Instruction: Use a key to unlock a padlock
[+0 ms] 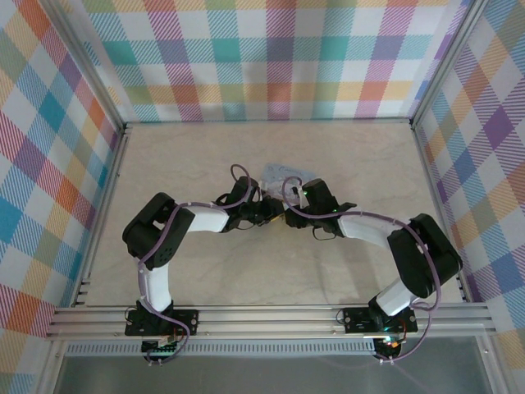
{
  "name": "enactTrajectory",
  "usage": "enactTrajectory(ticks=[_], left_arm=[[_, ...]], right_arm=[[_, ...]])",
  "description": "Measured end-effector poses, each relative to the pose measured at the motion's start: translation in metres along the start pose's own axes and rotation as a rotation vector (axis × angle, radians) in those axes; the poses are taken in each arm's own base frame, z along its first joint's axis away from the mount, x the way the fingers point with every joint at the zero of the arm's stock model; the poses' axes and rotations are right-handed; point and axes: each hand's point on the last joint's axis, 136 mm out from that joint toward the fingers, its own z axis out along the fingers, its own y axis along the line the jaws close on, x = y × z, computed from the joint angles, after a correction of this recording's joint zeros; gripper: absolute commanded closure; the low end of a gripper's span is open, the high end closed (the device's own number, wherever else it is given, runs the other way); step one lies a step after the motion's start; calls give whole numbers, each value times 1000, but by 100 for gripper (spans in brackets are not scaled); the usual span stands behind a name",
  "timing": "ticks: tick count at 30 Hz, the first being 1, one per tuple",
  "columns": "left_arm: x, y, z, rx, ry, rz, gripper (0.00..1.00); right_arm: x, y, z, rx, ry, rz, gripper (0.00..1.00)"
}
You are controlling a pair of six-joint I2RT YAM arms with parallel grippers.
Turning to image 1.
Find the small electronics board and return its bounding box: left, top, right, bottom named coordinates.
left=373, top=332, right=407, bottom=352
left=140, top=335, right=184, bottom=358

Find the aluminium floor rail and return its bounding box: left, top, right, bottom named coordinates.
left=409, top=125, right=472, bottom=304
left=71, top=125, right=133, bottom=309

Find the thin aluminium frame rail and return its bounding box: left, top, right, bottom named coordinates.
left=125, top=117, right=413, bottom=125

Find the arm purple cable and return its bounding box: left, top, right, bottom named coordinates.
left=281, top=175, right=444, bottom=366
left=137, top=163, right=266, bottom=366

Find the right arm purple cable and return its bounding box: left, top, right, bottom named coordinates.
left=281, top=175, right=444, bottom=366

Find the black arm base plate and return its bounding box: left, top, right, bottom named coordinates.
left=124, top=308, right=201, bottom=337
left=341, top=305, right=418, bottom=334

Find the grey slotted cable duct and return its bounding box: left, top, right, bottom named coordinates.
left=65, top=343, right=377, bottom=356

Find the clear plastic bag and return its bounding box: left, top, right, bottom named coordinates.
left=260, top=163, right=316, bottom=195

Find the aluminium frame post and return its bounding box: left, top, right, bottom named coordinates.
left=475, top=331, right=509, bottom=394
left=408, top=0, right=495, bottom=131
left=34, top=338, right=66, bottom=394
left=48, top=0, right=133, bottom=136

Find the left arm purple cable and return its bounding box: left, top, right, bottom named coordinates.
left=137, top=163, right=266, bottom=366

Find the wide slotted aluminium rail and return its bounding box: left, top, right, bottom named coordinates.
left=43, top=305, right=498, bottom=341

